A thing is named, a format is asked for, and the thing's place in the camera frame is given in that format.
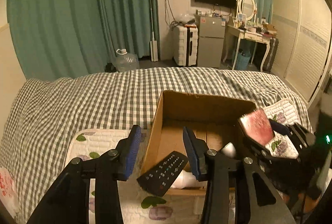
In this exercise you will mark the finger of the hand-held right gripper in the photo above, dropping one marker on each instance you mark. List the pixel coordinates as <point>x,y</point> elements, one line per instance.
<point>255,148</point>
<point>279,128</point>

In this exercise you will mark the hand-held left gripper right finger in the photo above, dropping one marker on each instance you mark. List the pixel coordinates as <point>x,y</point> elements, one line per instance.
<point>190,153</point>

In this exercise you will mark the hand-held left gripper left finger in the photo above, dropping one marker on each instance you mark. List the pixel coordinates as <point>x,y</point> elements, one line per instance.
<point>132,151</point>

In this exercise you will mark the black remote control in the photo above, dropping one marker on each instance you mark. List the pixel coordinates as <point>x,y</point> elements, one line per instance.
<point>163,173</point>

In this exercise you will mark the brown cardboard box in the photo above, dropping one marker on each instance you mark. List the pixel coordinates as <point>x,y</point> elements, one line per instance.
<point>181,109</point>

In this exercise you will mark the small floral quilted pillow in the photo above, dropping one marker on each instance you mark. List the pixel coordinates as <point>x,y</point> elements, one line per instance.
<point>281,109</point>

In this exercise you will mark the white plastic bottle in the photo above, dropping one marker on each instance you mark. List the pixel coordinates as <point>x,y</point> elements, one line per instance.
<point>185,179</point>

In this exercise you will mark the grey checked bedsheet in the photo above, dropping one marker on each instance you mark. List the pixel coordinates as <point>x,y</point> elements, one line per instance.
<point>103,99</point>

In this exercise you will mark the dark suitcase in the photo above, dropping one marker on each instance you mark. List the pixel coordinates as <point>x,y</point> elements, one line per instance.
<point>269,54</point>

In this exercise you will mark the blue waste basket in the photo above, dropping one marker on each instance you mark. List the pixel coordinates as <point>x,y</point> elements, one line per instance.
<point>241,59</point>

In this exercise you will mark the clear large water jug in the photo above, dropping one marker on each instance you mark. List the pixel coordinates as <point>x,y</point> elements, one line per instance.
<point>125,60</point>

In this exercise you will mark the white sliding wardrobe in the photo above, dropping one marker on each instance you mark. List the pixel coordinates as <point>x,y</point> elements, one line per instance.
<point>300,37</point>

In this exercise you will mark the white dressing table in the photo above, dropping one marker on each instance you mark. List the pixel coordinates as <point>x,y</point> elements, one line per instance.
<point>249,37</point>

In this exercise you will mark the white ribbed suitcase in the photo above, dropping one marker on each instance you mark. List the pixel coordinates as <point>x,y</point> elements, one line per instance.
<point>185,44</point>

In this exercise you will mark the grey small fridge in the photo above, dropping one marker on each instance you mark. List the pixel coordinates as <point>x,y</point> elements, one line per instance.
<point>210,41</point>

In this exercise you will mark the white flat mop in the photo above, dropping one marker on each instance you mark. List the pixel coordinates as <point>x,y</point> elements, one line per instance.
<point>153,39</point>

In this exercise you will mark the white oval mirror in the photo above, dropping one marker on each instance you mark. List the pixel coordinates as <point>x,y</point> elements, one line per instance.
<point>246,7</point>

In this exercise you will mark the red floral cloth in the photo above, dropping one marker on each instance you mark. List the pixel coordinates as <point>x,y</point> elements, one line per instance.
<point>6,185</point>

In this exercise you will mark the wide green curtain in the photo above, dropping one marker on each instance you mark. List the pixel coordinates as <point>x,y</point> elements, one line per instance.
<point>77,11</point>

